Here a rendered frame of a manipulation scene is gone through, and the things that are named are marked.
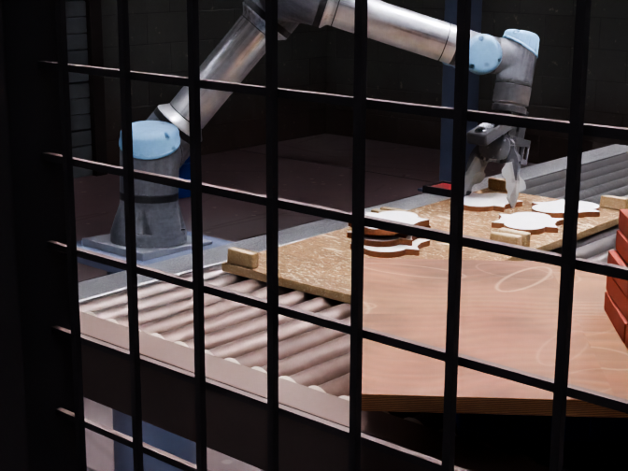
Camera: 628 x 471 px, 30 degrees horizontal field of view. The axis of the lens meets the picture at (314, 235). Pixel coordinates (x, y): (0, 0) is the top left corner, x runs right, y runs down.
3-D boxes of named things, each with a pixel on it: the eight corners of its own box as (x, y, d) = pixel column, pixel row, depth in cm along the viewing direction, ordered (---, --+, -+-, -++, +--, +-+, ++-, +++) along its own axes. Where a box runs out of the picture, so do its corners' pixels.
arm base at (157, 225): (96, 237, 235) (96, 188, 233) (160, 230, 245) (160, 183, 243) (136, 251, 224) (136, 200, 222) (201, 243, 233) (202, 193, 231)
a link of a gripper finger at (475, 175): (477, 202, 249) (501, 166, 246) (462, 199, 244) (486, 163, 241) (467, 193, 251) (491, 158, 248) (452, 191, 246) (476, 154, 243)
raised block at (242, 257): (226, 264, 197) (225, 248, 196) (234, 261, 198) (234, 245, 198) (251, 270, 193) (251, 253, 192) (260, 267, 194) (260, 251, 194)
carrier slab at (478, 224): (373, 227, 229) (373, 219, 228) (487, 194, 259) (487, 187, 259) (530, 258, 207) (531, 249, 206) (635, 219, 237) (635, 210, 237)
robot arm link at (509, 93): (520, 83, 236) (486, 80, 241) (516, 106, 237) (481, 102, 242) (538, 90, 242) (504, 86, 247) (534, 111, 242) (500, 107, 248)
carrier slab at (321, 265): (221, 271, 198) (221, 262, 197) (370, 228, 228) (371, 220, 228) (386, 313, 176) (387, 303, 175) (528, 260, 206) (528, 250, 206)
